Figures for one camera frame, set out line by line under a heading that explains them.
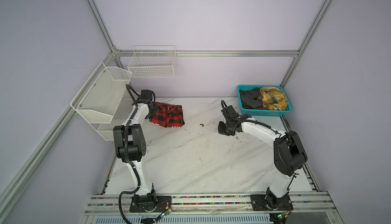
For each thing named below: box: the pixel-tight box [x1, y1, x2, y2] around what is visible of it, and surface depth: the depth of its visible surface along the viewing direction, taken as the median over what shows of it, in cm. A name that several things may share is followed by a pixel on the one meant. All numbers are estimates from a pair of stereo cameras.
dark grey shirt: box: [239, 87, 269, 110], surface depth 110 cm
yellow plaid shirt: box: [258, 86, 289, 111], surface depth 107 cm
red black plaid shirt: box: [149, 102, 185, 128], surface depth 103 cm
